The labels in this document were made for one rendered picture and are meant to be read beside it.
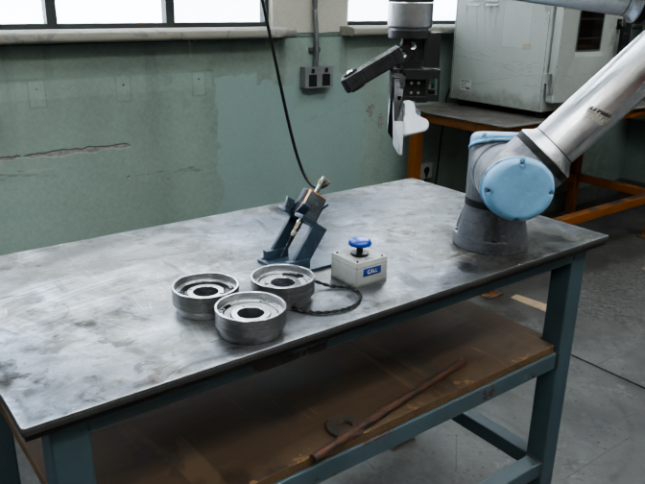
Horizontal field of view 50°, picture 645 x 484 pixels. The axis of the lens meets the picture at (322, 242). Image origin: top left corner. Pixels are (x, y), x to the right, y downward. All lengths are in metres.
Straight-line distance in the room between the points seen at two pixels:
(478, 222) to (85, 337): 0.76
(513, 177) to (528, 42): 2.05
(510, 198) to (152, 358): 0.65
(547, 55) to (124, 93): 1.74
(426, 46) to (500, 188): 0.27
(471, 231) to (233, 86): 1.69
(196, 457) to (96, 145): 1.66
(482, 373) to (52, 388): 0.87
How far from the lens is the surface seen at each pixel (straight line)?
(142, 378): 0.94
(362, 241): 1.20
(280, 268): 1.18
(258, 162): 3.00
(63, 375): 0.98
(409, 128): 1.17
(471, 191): 1.39
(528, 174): 1.22
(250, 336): 0.99
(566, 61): 3.21
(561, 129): 1.25
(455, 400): 1.41
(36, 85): 2.58
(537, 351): 1.59
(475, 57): 3.41
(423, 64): 1.21
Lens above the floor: 1.27
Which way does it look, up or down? 19 degrees down
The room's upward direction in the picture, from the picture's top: 1 degrees clockwise
